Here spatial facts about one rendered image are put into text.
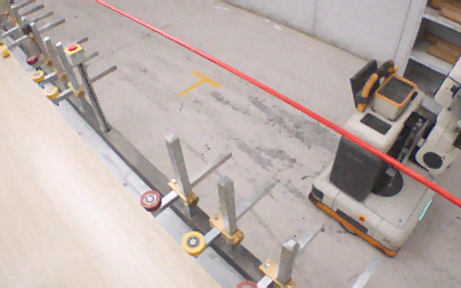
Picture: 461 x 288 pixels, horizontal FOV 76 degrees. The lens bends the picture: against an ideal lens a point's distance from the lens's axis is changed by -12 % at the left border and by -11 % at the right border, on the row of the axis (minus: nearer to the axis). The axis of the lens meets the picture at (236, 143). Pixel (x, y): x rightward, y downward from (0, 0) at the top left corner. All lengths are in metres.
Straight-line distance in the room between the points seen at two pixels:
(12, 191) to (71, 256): 0.46
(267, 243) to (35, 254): 1.35
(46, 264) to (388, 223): 1.70
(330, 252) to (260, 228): 0.47
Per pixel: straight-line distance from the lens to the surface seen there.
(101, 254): 1.23
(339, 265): 2.14
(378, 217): 2.03
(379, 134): 1.66
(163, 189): 1.55
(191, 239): 1.16
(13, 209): 1.53
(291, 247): 0.91
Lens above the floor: 1.93
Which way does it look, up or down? 48 degrees down
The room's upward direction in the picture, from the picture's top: 3 degrees counter-clockwise
